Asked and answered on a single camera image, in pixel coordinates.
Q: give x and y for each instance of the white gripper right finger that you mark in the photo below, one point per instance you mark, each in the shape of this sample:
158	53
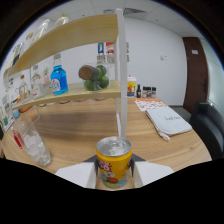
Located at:
150	173

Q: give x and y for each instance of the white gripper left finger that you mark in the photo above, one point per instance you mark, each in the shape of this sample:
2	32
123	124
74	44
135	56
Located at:
78	175

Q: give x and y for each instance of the yellow drink can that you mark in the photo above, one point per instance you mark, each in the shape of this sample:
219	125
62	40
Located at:
113	163

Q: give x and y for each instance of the clear bottle green cap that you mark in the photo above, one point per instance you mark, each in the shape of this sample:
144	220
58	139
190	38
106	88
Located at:
61	20

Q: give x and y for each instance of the yellow cup red lid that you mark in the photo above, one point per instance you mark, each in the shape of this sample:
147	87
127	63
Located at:
131	87

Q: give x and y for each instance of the clear glass with ice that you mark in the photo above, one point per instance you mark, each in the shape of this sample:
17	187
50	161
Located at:
35	145

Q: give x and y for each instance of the orange printed paper sheet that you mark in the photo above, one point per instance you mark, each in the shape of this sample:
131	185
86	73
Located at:
150	104

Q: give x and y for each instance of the black chair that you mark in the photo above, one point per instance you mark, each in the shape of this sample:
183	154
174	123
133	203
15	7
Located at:
210	130

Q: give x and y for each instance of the brown glass bottle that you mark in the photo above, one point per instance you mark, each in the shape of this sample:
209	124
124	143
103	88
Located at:
138	91

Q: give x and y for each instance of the blue liquid bottle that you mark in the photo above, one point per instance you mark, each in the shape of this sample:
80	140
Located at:
59	81

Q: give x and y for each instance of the lime jar with cork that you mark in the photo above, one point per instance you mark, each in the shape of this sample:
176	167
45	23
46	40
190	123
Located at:
95	78

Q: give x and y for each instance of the brown door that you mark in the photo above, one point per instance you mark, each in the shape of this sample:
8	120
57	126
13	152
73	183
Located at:
196	73

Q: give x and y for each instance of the tall black yellow can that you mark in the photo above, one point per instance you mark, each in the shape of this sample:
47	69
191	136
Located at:
17	53

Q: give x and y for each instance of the two-tier wooden shelf rack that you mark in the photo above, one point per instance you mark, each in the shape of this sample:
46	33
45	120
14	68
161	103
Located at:
76	33

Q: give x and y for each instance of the multicolour wall poster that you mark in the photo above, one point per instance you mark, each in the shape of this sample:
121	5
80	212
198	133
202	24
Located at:
127	50

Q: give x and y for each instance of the blue wall poster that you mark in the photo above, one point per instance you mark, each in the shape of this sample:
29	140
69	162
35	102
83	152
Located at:
101	48

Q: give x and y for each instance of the red wall poster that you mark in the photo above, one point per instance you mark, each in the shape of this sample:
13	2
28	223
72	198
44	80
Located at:
110	48

